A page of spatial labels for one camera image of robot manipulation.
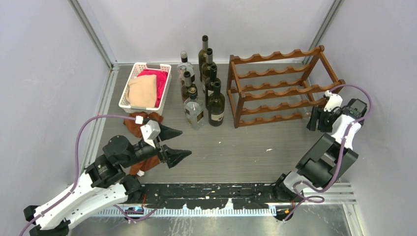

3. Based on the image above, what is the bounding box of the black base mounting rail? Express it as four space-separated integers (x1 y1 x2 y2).
125 183 297 209

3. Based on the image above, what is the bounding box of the pink red cloth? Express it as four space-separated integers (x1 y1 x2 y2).
137 69 168 107

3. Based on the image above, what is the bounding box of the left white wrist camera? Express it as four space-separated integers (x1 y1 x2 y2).
140 119 161 148

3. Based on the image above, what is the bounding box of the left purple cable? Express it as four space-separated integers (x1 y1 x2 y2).
19 114 157 236

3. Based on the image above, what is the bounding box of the dark wine bottle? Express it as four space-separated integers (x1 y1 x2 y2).
202 48 215 94
198 35 209 72
205 64 220 109
208 82 225 127

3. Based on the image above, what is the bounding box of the brown wooden wine rack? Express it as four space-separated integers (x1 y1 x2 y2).
226 45 345 128

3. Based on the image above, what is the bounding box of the brown cloth on table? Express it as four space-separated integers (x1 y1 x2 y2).
123 112 163 175

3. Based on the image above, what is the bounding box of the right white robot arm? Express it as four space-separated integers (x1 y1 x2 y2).
272 98 367 202

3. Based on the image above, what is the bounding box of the purple cable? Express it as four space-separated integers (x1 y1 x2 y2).
283 84 373 222
19 114 157 236

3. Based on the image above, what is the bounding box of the clear bottle black cap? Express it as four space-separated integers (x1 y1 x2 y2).
177 51 195 85

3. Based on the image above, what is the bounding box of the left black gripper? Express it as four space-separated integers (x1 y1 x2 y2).
121 122 192 168

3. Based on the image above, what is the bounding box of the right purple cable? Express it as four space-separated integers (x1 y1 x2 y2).
283 84 373 222

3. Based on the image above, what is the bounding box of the white plastic basket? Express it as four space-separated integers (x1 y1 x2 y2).
119 62 172 115

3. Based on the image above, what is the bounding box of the dark wine bottle front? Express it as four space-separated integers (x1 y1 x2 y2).
208 82 225 127

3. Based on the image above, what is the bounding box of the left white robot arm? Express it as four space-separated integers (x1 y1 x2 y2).
24 119 192 236

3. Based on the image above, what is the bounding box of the clear square liquor bottle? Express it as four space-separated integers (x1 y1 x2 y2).
184 87 204 130

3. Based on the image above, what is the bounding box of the beige folded cloth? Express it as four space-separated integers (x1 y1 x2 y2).
126 75 157 108

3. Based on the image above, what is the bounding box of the dark wine bottle back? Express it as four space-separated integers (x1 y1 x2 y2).
198 35 209 72

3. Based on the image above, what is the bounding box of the brown bottle gold cap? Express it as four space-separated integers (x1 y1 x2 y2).
181 71 198 102

